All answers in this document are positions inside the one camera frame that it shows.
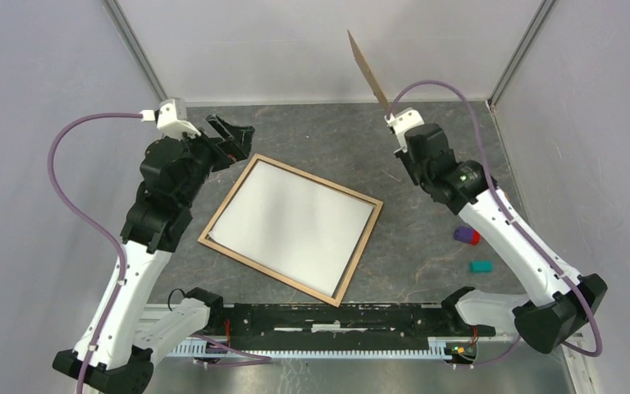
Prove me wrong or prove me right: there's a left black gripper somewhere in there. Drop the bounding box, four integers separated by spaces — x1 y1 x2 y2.
170 113 254 207

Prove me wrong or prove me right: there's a wooden picture frame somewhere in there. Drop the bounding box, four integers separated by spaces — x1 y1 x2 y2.
198 153 385 309

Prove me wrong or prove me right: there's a landscape photo print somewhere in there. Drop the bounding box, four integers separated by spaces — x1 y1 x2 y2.
208 160 376 298

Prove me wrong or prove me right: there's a brown cardboard backing board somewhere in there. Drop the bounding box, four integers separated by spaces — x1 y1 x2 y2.
347 30 390 114

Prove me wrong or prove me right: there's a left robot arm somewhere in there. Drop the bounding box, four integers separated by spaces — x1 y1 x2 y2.
52 110 255 393

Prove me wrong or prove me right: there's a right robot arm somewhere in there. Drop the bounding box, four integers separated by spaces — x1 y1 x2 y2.
392 123 608 354

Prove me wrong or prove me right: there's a purple red block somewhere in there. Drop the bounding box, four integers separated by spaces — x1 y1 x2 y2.
453 226 482 245

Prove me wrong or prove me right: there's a teal block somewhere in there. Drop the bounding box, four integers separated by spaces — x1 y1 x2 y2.
469 260 494 273

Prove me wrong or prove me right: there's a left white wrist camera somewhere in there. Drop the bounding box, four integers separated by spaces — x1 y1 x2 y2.
139 98 202 140

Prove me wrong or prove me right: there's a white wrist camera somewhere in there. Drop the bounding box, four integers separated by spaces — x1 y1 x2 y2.
385 108 425 151
139 98 202 140

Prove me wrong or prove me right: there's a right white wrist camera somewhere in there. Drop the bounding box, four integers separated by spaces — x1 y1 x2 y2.
385 108 425 151

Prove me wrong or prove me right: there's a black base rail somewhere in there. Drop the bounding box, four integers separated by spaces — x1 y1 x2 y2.
200 303 496 351

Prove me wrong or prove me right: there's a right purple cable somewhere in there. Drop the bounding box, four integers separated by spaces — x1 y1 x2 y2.
388 80 604 371

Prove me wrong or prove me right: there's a purple cable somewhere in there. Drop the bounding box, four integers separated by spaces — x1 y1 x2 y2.
47 112 145 394
388 80 604 371

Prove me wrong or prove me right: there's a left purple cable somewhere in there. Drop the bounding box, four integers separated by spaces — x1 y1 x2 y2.
47 112 145 394

